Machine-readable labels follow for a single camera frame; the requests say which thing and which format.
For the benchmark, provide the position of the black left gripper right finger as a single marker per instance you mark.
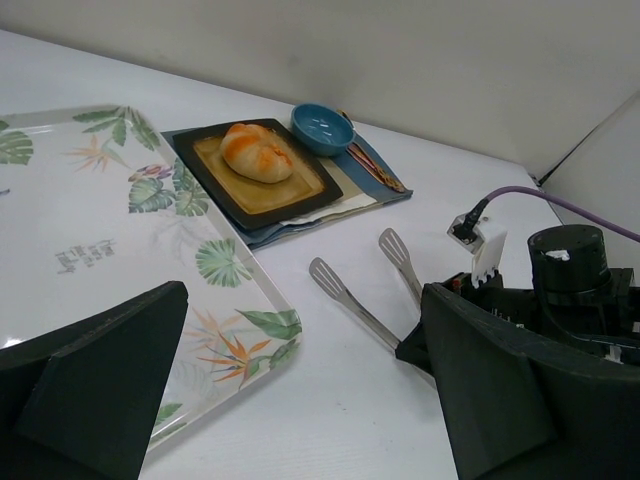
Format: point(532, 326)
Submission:
point(518, 405)

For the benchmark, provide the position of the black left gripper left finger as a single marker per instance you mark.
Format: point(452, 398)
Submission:
point(81, 402)

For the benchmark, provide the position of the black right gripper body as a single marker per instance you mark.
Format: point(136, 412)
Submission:
point(579, 319)

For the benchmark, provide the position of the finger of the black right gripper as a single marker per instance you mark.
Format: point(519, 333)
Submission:
point(413, 350)

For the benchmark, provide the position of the metal serving tongs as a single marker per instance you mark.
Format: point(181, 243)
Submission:
point(376, 296)

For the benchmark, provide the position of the round bread roll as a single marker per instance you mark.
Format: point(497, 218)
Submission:
point(252, 151)

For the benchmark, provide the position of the blue striped placemat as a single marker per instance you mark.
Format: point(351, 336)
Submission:
point(360, 192)

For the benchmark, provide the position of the floral leaf print tray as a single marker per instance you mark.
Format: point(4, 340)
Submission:
point(96, 208)

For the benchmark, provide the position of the gold patterned spoon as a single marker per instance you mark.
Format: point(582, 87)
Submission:
point(366, 161)

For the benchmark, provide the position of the brown square plate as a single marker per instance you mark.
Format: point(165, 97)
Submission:
point(251, 204)

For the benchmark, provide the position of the blue ceramic bowl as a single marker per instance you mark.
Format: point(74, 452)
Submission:
point(323, 130)

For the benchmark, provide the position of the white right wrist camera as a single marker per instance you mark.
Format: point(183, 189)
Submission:
point(485, 242)

